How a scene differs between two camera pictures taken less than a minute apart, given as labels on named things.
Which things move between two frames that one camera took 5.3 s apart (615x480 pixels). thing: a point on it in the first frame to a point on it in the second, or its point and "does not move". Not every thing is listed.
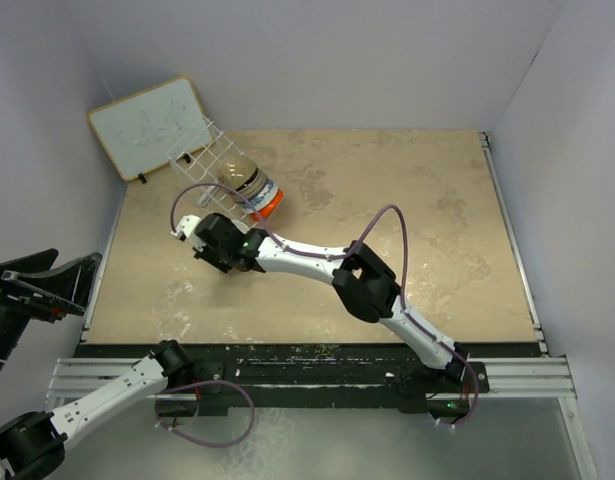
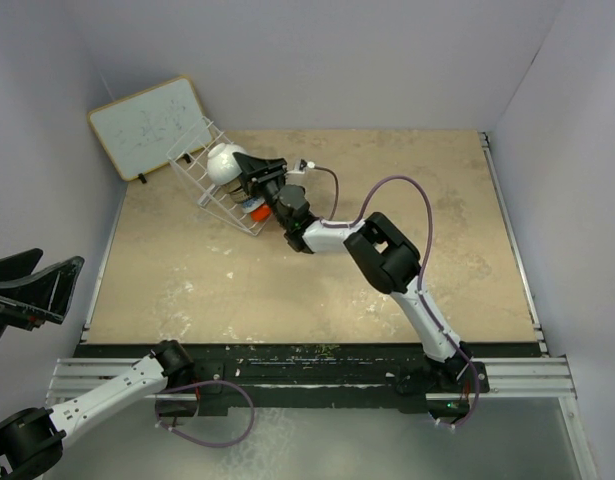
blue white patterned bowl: x=261 y=201 does not move
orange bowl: x=270 y=209 does not move
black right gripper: x=205 y=254 to x=259 y=171
